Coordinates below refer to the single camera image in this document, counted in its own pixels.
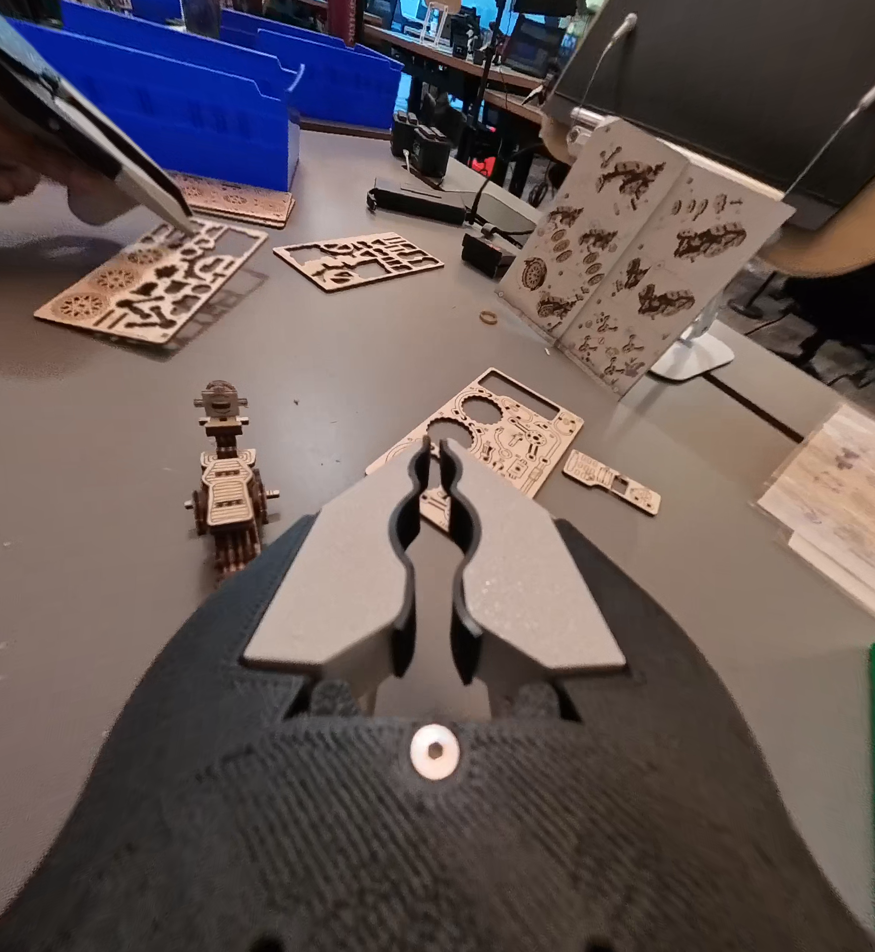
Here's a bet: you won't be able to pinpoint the stacked wooden puzzle sheet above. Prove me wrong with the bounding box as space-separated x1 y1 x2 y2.
173 173 295 223
185 189 295 229

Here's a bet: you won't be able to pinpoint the instruction booklet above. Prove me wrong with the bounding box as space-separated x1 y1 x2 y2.
497 118 796 403

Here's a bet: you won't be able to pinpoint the white stand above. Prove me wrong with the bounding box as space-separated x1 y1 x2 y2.
649 297 736 384

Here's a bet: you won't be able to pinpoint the small wooden sheet piece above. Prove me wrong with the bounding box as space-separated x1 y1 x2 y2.
562 450 662 516

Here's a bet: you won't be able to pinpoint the black battery charger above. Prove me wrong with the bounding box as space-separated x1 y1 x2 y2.
391 112 453 179

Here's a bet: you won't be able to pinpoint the clear plastic packaging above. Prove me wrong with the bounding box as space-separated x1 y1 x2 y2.
757 405 875 633

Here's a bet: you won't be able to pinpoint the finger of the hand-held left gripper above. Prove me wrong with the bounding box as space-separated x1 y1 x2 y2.
52 91 196 237

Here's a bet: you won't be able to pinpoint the grey desk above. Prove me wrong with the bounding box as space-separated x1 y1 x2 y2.
0 122 875 952

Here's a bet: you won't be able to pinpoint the wooden sheet with round holes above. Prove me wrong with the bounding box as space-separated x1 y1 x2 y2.
367 368 583 533

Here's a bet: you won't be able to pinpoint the small black box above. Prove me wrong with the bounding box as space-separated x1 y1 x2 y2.
461 232 516 280

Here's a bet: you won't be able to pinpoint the wooden puzzle model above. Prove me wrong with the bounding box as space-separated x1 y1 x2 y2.
186 381 282 577

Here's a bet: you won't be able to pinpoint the wooden gear puzzle sheet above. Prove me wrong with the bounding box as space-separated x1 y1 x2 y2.
34 219 269 347

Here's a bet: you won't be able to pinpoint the black power adapter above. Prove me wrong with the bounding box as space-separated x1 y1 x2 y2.
367 178 468 226

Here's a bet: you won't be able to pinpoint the wooden sheet with cutouts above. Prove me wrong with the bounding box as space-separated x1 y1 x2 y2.
274 234 444 290

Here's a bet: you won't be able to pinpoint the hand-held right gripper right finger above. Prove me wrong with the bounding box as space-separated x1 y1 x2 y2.
439 437 628 720

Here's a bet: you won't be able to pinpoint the black panel with wooden rim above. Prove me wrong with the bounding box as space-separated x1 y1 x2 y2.
540 0 875 278

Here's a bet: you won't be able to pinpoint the blue bin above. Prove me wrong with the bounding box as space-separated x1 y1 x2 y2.
62 0 293 71
222 9 405 133
7 16 305 194

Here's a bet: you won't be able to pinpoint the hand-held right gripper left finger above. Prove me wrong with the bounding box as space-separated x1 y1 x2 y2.
241 436 434 713

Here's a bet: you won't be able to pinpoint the black tripod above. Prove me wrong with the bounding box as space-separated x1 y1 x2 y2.
473 0 516 168

